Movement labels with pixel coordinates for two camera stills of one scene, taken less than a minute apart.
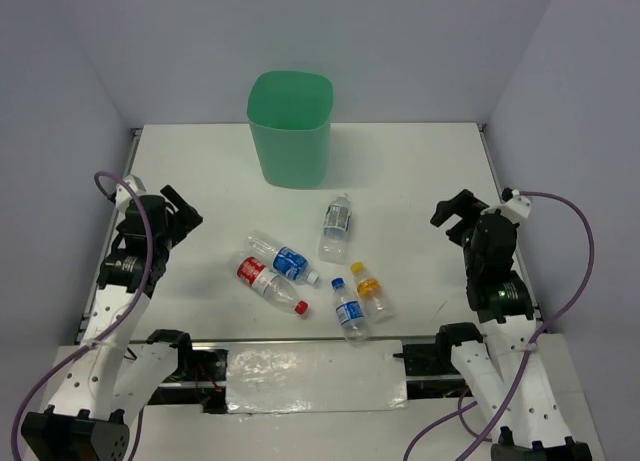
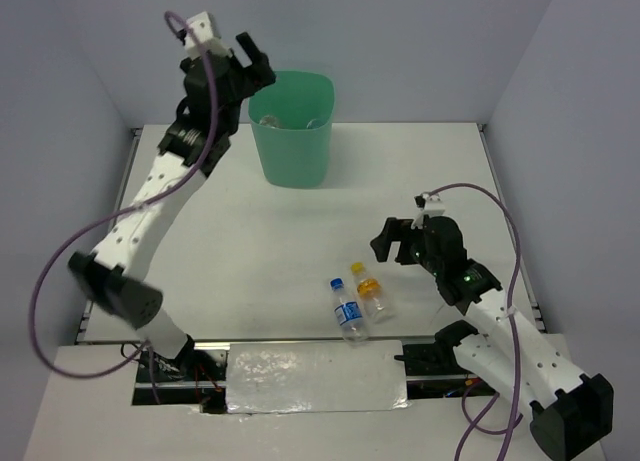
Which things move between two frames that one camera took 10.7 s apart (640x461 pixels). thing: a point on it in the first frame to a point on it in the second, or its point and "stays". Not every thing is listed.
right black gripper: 465,204 to 393,230
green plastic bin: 290,116 stays
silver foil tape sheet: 267,377 stays
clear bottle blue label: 285,261 to 315,123
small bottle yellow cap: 370,294 stays
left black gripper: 186,218 to 256,76
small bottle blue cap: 350,314 stays
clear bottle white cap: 334,238 to 270,121
